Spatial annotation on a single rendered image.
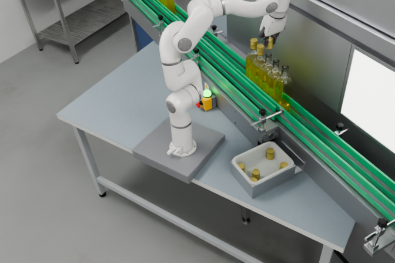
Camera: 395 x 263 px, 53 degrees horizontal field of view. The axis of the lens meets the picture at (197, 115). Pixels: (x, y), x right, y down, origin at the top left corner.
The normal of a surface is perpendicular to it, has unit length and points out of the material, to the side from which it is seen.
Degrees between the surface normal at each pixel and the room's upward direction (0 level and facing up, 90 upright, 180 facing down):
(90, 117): 0
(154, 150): 3
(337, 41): 90
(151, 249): 0
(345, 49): 90
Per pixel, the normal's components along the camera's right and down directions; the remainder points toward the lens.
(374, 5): -0.88, 0.36
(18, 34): 0.83, 0.32
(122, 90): -0.07, -0.75
